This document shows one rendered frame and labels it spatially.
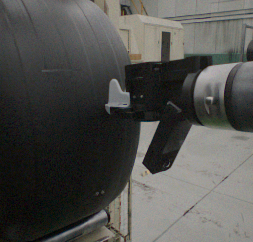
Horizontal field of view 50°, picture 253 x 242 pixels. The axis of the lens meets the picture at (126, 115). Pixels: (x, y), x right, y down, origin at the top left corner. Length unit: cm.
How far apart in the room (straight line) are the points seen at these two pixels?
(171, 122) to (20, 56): 25
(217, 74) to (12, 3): 37
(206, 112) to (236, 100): 4
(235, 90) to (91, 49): 31
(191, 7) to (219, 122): 1265
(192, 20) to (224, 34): 160
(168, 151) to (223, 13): 1195
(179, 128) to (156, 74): 8
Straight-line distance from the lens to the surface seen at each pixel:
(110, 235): 79
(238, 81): 29
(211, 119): 31
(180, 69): 37
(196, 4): 1285
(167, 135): 36
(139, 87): 38
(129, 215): 159
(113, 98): 45
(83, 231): 75
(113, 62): 53
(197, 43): 1261
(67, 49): 49
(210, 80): 31
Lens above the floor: 133
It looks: 12 degrees down
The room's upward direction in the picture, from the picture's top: straight up
